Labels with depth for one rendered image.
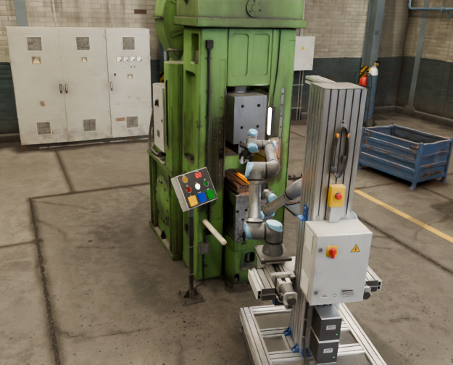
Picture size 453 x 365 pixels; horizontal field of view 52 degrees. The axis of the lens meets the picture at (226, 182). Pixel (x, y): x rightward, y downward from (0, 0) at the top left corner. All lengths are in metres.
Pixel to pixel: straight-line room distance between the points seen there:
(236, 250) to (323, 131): 1.89
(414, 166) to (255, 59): 3.96
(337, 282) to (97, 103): 6.85
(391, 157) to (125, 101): 4.89
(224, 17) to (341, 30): 8.20
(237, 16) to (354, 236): 2.02
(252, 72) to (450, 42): 8.71
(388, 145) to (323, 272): 4.98
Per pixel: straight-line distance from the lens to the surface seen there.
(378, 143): 7.74
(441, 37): 12.49
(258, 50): 4.04
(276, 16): 4.06
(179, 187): 3.63
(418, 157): 7.29
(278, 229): 3.21
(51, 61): 8.78
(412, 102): 13.01
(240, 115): 3.89
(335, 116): 2.73
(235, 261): 4.32
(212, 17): 3.80
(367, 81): 11.31
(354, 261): 2.87
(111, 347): 3.82
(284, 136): 4.32
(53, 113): 8.91
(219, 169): 4.10
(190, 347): 3.76
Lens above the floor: 2.41
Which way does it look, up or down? 20 degrees down
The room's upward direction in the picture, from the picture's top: 2 degrees clockwise
